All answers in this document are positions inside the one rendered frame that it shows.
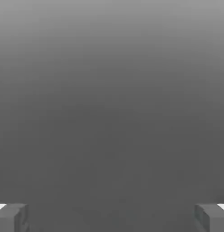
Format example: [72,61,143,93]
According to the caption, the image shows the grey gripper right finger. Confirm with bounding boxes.
[194,203,224,232]

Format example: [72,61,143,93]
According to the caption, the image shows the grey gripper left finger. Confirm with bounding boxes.
[0,203,30,232]

